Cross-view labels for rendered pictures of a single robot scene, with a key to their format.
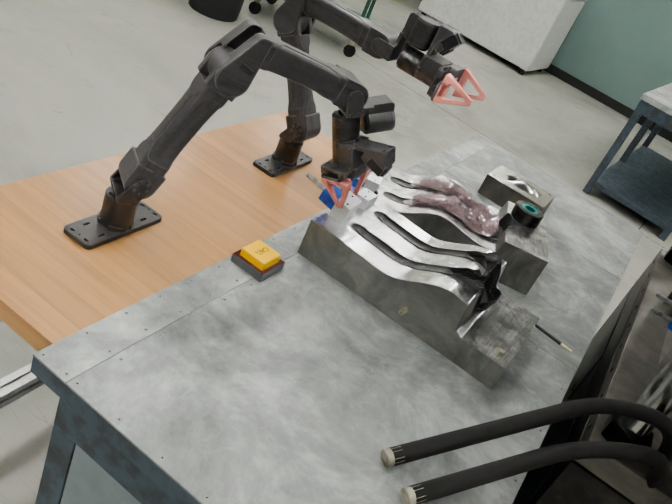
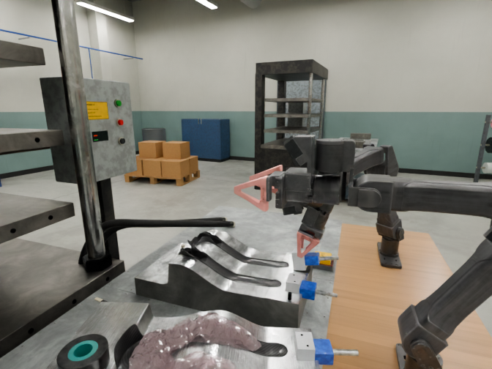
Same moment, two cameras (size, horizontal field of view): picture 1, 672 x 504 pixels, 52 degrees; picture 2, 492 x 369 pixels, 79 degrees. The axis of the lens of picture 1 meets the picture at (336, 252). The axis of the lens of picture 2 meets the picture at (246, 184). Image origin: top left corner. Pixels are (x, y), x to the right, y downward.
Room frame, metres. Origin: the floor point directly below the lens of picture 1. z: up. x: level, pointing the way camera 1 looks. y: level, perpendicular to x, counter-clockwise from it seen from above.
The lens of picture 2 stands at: (2.17, -0.13, 1.36)
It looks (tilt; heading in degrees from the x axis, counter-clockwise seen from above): 14 degrees down; 181
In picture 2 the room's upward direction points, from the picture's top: straight up
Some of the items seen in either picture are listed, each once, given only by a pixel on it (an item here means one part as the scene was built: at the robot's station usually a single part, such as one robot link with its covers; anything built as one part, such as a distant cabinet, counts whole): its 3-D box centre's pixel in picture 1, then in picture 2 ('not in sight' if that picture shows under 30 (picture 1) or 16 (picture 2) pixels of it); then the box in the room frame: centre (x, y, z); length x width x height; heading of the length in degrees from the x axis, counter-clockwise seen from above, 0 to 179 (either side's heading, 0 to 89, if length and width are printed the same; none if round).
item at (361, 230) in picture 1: (433, 249); (230, 257); (1.34, -0.19, 0.92); 0.35 x 0.16 x 0.09; 71
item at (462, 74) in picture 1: (465, 88); (258, 189); (1.59, -0.11, 1.20); 0.09 x 0.07 x 0.07; 72
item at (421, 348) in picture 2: (299, 130); (422, 342); (1.66, 0.22, 0.90); 0.09 x 0.06 x 0.06; 162
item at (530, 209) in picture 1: (527, 214); (84, 358); (1.74, -0.42, 0.93); 0.08 x 0.08 x 0.04
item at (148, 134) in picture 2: not in sight; (154, 146); (-5.41, -2.59, 0.44); 0.59 x 0.59 x 0.88
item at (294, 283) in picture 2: (346, 192); (311, 291); (1.47, 0.04, 0.89); 0.13 x 0.05 x 0.05; 71
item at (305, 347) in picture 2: (354, 178); (326, 351); (1.64, 0.04, 0.85); 0.13 x 0.05 x 0.05; 88
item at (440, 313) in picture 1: (427, 272); (226, 269); (1.33, -0.20, 0.87); 0.50 x 0.26 x 0.14; 71
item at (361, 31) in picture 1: (337, 31); (443, 213); (1.66, 0.22, 1.17); 0.30 x 0.09 x 0.12; 72
